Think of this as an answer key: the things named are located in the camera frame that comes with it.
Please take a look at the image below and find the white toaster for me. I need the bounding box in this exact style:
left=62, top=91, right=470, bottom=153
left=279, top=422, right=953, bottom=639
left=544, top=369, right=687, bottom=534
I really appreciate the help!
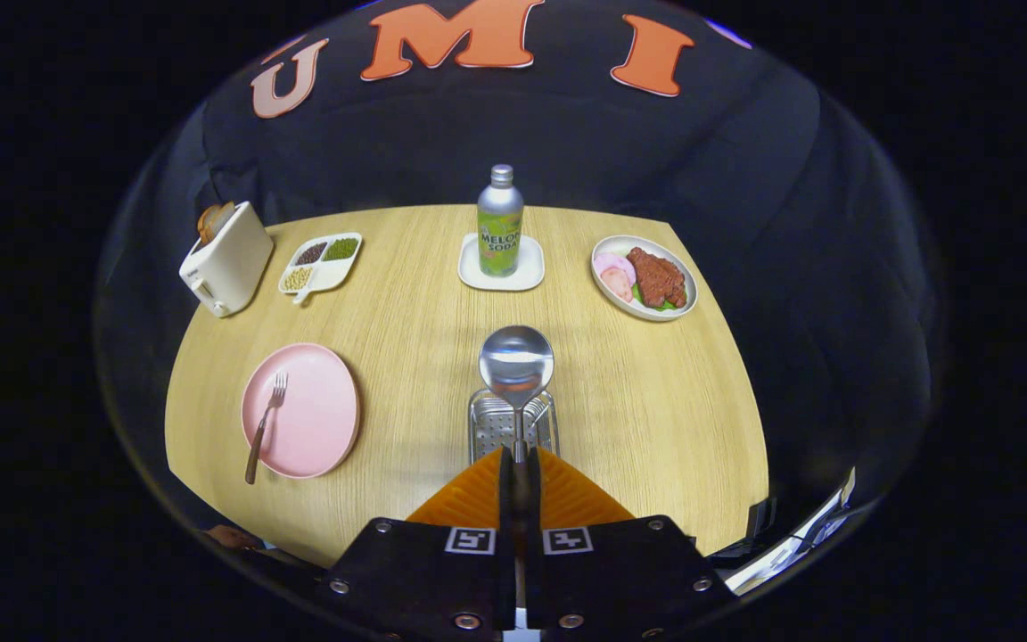
left=178, top=201, right=275, bottom=319

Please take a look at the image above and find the metal wire cutlery rack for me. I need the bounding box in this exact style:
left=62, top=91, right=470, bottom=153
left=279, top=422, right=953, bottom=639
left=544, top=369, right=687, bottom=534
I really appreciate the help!
left=466, top=387, right=561, bottom=466

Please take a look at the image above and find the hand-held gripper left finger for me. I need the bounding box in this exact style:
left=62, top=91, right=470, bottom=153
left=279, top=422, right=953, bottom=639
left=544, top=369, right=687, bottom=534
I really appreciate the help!
left=317, top=446, right=515, bottom=639

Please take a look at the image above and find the metal spoon with wooden handle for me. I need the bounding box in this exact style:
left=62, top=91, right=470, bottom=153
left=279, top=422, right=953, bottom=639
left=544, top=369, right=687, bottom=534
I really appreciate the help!
left=478, top=325, right=556, bottom=465

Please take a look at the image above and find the brown grilled meat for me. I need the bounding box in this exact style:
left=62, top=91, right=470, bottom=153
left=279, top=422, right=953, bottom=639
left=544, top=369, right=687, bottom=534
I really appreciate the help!
left=626, top=247, right=688, bottom=309

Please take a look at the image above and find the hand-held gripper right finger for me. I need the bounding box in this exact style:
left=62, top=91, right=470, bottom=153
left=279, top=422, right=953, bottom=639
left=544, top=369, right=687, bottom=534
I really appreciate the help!
left=525, top=446, right=742, bottom=639

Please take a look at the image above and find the white oval food plate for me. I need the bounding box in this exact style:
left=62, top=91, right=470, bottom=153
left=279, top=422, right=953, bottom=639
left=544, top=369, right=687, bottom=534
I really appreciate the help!
left=590, top=235, right=699, bottom=323

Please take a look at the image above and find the green label soda bottle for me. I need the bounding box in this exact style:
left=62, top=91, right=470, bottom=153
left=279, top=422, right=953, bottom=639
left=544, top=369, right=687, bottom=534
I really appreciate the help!
left=476, top=164, right=525, bottom=277

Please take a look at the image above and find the metal fork with wooden handle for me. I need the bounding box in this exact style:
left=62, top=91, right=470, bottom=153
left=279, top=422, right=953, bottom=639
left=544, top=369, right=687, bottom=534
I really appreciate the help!
left=244, top=372, right=290, bottom=486

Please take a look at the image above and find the green lettuce leaf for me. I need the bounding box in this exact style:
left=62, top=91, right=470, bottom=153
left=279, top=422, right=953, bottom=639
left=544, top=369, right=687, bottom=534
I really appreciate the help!
left=629, top=284, right=677, bottom=312

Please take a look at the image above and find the white divided dish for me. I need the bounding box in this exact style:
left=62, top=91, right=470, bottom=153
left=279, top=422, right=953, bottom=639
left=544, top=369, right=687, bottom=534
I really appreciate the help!
left=277, top=232, right=364, bottom=307

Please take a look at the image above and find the pink round plate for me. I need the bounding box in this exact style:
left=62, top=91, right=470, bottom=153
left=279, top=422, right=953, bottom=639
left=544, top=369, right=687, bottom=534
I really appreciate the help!
left=240, top=342, right=361, bottom=481

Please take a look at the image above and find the white square coaster plate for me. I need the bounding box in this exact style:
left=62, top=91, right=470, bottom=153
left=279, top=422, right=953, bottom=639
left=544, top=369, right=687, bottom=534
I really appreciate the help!
left=458, top=233, right=546, bottom=292

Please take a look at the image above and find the black backdrop cloth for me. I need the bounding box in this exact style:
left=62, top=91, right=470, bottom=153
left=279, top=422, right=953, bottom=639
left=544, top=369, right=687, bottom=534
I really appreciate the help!
left=94, top=0, right=938, bottom=572

